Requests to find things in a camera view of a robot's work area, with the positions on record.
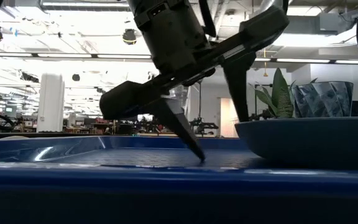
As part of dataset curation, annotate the lit doorway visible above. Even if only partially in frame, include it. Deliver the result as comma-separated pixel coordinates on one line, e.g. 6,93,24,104
219,97,239,138

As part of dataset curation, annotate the yellow ceiling pendant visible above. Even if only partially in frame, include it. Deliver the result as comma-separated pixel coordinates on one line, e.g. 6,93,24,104
262,48,269,78

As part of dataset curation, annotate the ceiling light strip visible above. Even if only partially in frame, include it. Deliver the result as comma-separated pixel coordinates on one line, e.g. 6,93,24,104
0,52,153,60
255,57,358,65

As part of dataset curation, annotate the blue round plate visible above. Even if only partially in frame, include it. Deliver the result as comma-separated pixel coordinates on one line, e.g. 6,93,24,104
234,116,358,170

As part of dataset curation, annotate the green leafy plant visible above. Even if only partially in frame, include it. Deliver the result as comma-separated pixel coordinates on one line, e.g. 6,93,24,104
249,67,319,121

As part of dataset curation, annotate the blue plastic tray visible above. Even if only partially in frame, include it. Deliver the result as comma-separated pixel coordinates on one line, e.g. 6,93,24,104
0,135,358,224

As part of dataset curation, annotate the white building column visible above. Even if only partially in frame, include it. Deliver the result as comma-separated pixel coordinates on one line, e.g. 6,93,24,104
36,73,66,133

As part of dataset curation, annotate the black aluminium table frame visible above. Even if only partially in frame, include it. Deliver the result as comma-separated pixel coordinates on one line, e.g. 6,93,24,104
0,131,105,139

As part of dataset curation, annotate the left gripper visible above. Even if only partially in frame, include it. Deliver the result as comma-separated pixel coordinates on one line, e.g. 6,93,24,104
99,0,290,163

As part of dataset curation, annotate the dark blue faceted cup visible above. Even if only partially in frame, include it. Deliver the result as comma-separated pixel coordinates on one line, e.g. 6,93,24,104
291,80,354,118

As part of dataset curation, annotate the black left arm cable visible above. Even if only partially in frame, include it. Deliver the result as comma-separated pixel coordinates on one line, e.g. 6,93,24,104
198,0,218,39

